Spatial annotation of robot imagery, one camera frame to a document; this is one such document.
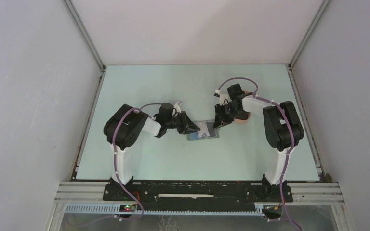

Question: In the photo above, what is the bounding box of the green leather card holder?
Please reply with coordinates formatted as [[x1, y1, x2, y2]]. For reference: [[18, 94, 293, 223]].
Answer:
[[186, 120, 220, 141]]

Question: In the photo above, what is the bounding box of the white printed credit card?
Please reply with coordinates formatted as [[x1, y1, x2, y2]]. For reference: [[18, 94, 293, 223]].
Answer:
[[197, 124, 211, 138]]

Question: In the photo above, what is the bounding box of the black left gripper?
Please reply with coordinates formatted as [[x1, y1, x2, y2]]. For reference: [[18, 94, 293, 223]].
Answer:
[[165, 111, 200, 135]]

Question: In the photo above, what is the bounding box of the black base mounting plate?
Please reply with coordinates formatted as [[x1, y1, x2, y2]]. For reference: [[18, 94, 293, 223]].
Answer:
[[103, 180, 293, 212]]

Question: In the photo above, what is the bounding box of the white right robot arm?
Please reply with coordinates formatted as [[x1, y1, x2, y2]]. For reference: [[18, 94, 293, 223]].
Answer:
[[213, 84, 304, 201]]

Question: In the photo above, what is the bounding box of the aluminium frame rail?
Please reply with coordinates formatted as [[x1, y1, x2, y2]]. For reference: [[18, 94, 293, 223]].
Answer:
[[55, 181, 344, 216]]

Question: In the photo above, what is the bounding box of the pink oval plastic tray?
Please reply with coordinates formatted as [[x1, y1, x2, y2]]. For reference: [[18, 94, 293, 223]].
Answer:
[[234, 90, 251, 124]]

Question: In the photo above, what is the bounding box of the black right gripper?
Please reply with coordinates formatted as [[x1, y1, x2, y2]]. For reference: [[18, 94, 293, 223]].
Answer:
[[213, 103, 241, 129]]

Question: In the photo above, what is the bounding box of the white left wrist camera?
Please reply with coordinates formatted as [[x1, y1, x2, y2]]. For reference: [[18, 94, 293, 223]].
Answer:
[[173, 101, 184, 113]]

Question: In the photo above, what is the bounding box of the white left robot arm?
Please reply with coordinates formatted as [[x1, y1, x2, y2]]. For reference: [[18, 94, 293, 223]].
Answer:
[[103, 102, 201, 201]]

